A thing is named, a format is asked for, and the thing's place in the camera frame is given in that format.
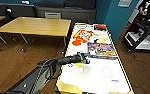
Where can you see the black wheeled cart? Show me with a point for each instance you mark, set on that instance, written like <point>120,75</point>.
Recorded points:
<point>141,36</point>

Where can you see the white air hockey table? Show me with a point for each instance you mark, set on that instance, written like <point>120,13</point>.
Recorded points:
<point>97,80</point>

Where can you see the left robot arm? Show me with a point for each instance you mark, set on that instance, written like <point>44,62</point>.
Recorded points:
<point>41,71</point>

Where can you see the white object on ledge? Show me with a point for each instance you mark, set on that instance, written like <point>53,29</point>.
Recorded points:
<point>25,2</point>

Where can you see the black sofa cushion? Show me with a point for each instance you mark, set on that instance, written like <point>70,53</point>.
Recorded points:
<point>79,3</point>

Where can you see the red black game box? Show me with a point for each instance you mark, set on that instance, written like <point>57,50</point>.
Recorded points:
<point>100,27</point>

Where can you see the large wooden table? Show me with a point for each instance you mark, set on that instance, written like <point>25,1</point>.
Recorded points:
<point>34,26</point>

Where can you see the dark bench sofa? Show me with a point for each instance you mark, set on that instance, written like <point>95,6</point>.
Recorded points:
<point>21,10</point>

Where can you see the white vent panel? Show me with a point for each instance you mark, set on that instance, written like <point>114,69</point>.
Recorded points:
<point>53,15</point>

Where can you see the yellow card pile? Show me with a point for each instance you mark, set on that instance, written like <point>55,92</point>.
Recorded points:
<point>101,40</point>

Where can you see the yellow wall poster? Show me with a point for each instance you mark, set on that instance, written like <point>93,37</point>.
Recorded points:
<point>124,2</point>

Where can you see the grey sofa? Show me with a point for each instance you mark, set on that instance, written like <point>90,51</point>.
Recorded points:
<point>74,15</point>

